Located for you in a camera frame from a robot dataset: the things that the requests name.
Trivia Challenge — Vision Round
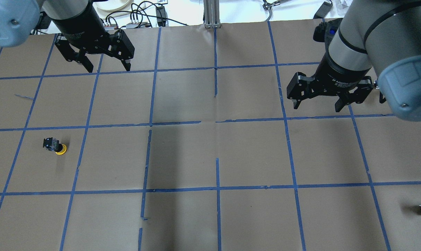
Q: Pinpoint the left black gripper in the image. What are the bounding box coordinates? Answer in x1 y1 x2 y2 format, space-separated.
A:
52 3 134 73

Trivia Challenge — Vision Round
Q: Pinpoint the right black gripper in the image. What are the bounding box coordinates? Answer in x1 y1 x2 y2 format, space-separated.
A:
287 52 373 113

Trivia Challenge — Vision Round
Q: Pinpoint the yellow push button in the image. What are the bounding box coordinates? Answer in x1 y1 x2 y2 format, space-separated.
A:
42 138 67 155

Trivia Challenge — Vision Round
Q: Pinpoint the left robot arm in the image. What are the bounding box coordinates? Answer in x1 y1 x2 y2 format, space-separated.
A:
0 0 134 73

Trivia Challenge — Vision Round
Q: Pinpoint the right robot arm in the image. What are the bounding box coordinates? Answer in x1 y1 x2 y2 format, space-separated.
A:
286 0 421 121

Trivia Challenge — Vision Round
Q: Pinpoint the beige plate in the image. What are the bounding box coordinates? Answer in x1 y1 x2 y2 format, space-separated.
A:
93 0 133 13

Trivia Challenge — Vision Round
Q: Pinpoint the black power adapter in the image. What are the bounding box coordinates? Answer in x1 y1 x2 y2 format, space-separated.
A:
156 5 167 27

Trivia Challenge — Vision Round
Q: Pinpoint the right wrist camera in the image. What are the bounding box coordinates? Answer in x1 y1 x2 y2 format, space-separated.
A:
313 18 343 43

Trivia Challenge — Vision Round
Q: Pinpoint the aluminium frame post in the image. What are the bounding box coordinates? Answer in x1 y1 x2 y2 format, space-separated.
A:
203 0 221 29

